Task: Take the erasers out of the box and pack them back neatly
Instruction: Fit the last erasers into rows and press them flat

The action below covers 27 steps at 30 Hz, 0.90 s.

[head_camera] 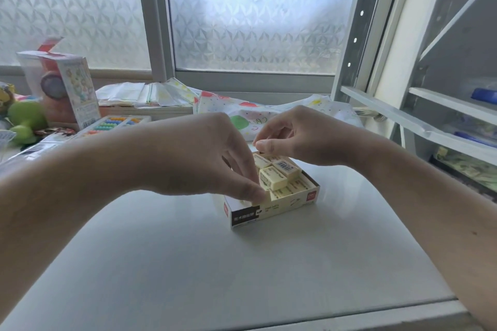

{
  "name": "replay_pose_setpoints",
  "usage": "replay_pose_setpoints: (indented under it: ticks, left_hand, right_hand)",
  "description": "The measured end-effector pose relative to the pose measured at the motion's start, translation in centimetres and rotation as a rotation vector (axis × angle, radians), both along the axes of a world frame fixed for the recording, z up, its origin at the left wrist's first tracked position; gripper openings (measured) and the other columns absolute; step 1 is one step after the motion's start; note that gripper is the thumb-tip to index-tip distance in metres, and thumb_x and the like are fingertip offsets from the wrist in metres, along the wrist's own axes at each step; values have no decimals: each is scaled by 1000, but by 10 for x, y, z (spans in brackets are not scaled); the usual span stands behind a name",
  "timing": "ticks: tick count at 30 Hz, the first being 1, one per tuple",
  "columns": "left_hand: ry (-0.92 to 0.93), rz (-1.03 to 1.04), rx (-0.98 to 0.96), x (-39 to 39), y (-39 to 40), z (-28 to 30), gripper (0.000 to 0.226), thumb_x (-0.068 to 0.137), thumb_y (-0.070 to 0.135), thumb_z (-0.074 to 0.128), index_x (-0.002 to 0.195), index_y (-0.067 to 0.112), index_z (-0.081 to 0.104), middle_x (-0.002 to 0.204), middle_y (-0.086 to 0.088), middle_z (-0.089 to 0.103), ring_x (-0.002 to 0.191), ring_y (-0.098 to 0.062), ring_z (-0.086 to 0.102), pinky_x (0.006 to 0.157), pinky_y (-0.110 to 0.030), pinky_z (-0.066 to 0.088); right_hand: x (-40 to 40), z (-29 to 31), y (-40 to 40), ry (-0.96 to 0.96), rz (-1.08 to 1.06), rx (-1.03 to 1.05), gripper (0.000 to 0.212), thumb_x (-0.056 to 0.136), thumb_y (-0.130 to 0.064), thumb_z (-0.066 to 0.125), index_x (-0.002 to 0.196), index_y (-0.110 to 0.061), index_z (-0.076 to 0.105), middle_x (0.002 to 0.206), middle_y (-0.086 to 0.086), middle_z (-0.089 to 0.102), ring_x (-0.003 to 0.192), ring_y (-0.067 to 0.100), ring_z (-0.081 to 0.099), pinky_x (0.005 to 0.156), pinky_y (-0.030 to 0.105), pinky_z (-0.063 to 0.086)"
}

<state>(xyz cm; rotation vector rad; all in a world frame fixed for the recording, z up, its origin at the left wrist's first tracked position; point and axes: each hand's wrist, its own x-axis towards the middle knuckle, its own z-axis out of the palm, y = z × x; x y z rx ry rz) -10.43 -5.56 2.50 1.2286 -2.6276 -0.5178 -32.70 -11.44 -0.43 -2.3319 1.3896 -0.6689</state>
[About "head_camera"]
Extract person's left hand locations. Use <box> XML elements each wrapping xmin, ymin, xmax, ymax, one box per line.
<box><xmin>145</xmin><ymin>111</ymin><xmax>269</xmax><ymax>204</ymax></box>

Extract person's right hand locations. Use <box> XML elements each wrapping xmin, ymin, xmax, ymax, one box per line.
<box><xmin>252</xmin><ymin>105</ymin><xmax>376</xmax><ymax>169</ymax></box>

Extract person's right forearm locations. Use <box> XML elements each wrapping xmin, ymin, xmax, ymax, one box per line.
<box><xmin>363</xmin><ymin>140</ymin><xmax>497</xmax><ymax>331</ymax></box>

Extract person's left forearm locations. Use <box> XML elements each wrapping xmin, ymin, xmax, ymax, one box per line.
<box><xmin>0</xmin><ymin>125</ymin><xmax>156</xmax><ymax>306</ymax></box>

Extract open cardboard eraser box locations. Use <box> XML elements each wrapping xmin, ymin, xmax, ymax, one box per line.
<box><xmin>223</xmin><ymin>152</ymin><xmax>321</xmax><ymax>229</ymax></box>

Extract pile of cream erasers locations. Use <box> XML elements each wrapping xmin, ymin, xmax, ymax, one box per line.
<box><xmin>252</xmin><ymin>152</ymin><xmax>312</xmax><ymax>202</ymax></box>

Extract white dotted plastic bag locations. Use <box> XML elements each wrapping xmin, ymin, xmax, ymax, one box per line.
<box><xmin>193</xmin><ymin>90</ymin><xmax>363</xmax><ymax>142</ymax></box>

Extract frosted patterned window pane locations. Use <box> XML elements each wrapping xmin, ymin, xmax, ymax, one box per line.
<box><xmin>165</xmin><ymin>0</ymin><xmax>364</xmax><ymax>74</ymax></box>
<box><xmin>0</xmin><ymin>0</ymin><xmax>151</xmax><ymax>70</ymax></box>

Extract stack of folded clear bags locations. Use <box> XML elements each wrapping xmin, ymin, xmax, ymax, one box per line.
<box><xmin>95</xmin><ymin>78</ymin><xmax>199</xmax><ymax>109</ymax></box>

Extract colourful bead abacus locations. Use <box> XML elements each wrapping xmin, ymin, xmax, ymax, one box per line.
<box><xmin>75</xmin><ymin>115</ymin><xmax>152</xmax><ymax>140</ymax></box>

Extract white metal shelf rack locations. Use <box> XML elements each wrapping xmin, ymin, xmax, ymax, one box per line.
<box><xmin>330</xmin><ymin>0</ymin><xmax>497</xmax><ymax>203</ymax></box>

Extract green printed packets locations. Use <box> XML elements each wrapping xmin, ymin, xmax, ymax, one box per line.
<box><xmin>430</xmin><ymin>146</ymin><xmax>497</xmax><ymax>192</ymax></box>

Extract red and black packet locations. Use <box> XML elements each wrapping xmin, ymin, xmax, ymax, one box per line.
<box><xmin>33</xmin><ymin>127</ymin><xmax>77</xmax><ymax>138</ymax></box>

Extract blue pen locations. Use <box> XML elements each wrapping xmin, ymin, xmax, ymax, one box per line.
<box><xmin>454</xmin><ymin>131</ymin><xmax>497</xmax><ymax>148</ymax></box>

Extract boxed pink doll toy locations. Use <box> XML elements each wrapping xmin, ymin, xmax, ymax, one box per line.
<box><xmin>17</xmin><ymin>37</ymin><xmax>101</xmax><ymax>130</ymax></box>

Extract blue object on shelf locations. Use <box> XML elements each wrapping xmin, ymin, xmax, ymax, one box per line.
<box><xmin>471</xmin><ymin>88</ymin><xmax>497</xmax><ymax>105</ymax></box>

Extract clear plastic package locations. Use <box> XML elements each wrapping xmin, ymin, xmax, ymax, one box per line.
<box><xmin>0</xmin><ymin>132</ymin><xmax>80</xmax><ymax>166</ymax></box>

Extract green plush toy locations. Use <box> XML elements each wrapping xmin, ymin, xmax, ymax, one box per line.
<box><xmin>7</xmin><ymin>100</ymin><xmax>49</xmax><ymax>145</ymax></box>

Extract yellow plush toy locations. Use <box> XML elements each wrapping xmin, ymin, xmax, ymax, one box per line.
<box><xmin>0</xmin><ymin>82</ymin><xmax>17</xmax><ymax>118</ymax></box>

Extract grey window frame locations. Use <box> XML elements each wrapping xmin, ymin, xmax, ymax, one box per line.
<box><xmin>0</xmin><ymin>0</ymin><xmax>374</xmax><ymax>95</ymax></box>

